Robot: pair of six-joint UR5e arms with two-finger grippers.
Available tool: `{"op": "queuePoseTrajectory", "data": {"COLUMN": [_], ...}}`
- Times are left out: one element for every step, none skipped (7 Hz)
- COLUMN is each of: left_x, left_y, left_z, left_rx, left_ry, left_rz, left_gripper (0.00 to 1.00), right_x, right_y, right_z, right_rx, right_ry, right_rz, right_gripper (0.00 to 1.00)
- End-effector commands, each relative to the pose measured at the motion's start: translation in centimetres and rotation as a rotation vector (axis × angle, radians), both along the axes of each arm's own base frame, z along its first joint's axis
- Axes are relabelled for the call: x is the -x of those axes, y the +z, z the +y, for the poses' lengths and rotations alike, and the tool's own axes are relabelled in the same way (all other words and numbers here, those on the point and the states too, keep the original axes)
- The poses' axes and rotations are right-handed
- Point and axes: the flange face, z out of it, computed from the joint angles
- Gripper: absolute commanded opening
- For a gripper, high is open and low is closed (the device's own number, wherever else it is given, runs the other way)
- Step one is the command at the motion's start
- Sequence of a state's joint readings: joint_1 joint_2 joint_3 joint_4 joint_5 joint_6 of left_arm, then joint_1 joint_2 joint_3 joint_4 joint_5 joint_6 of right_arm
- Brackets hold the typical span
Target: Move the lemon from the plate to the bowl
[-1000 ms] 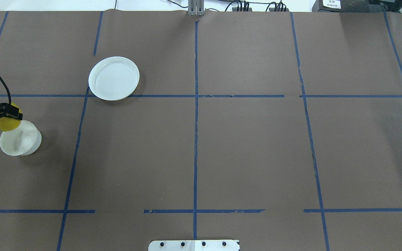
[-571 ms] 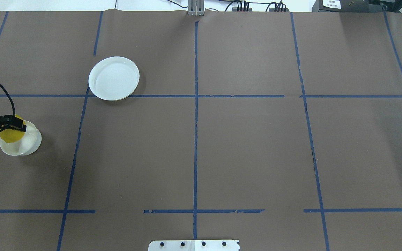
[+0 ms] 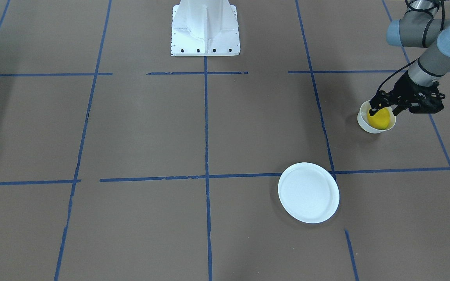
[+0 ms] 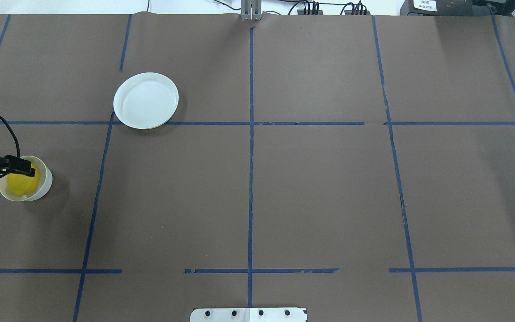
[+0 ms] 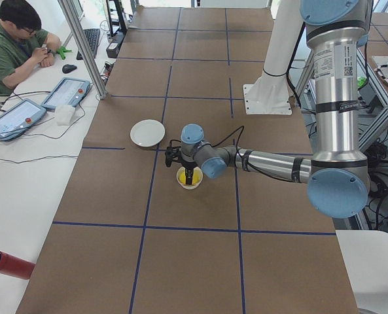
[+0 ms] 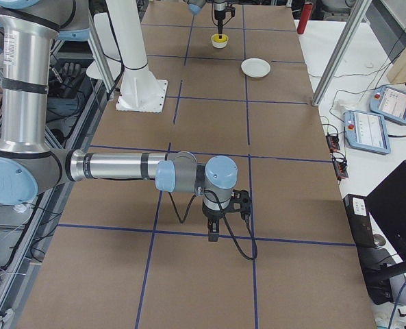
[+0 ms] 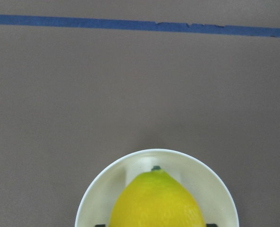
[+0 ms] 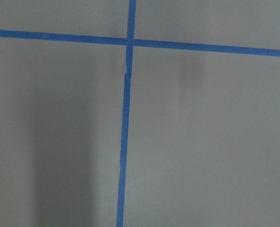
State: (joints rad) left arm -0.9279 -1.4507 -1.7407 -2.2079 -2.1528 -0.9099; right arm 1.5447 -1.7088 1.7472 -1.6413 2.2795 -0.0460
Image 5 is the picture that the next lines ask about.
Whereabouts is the yellow lemon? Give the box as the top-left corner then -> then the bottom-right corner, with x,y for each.
178,169 -> 201,185

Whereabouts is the teach pendant near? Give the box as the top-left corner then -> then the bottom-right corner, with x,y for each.
0,99 -> 46,141

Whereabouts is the white chair corner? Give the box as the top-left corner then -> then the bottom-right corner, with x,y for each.
336,230 -> 388,313

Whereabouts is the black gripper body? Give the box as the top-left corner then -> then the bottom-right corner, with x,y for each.
181,159 -> 197,170

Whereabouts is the black keyboard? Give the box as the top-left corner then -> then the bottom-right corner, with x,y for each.
83,28 -> 100,58

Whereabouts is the white plate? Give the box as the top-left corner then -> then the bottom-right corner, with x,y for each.
130,119 -> 166,148

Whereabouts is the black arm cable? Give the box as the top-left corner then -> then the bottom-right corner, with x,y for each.
211,126 -> 245,148

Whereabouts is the teach pendant far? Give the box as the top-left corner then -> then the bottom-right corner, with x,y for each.
41,77 -> 91,110

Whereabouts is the seated person in green shirt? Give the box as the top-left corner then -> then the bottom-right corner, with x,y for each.
0,1 -> 61,96

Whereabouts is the white bowl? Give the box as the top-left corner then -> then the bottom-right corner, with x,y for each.
176,167 -> 203,190

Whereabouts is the white foam block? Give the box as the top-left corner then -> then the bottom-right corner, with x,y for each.
54,105 -> 75,126

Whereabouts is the aluminium frame post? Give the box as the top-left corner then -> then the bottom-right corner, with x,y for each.
58,0 -> 107,99

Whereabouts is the black box on table edge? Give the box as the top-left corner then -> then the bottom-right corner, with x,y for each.
106,32 -> 125,58

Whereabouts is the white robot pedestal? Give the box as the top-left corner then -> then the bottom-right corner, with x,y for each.
243,0 -> 304,115

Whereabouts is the red cylinder tube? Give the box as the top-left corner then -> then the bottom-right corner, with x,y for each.
0,251 -> 35,280

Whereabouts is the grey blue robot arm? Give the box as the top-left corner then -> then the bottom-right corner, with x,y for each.
166,1 -> 372,218

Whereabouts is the black computer mouse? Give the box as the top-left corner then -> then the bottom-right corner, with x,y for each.
62,64 -> 77,74

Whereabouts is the green plastic toy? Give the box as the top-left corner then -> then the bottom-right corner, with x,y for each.
56,46 -> 72,60

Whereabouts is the teach pendant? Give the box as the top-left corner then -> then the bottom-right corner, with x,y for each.
0,99 -> 46,141
41,77 -> 91,110

